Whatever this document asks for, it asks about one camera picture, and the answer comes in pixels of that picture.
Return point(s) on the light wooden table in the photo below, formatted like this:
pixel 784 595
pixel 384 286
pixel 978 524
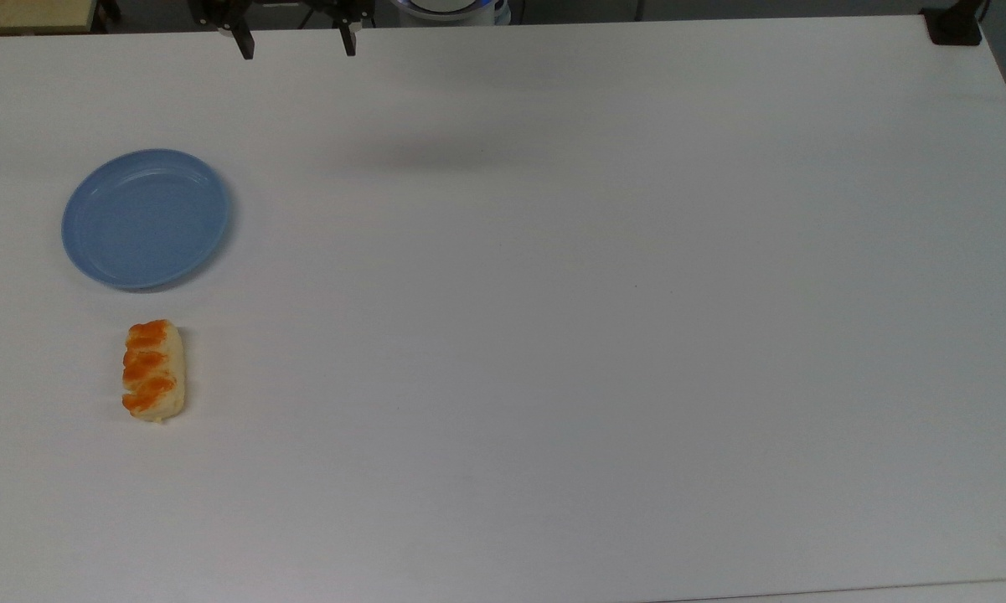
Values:
pixel 33 15

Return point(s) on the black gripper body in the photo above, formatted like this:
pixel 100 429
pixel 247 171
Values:
pixel 335 7

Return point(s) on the blue round plate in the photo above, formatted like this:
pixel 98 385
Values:
pixel 146 219

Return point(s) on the black table clamp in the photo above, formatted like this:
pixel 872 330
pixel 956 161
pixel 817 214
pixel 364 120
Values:
pixel 955 25

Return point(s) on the orange glazed bread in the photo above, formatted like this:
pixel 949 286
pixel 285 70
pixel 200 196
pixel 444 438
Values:
pixel 153 370

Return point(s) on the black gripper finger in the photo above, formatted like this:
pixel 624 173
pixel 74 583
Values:
pixel 349 40
pixel 245 43

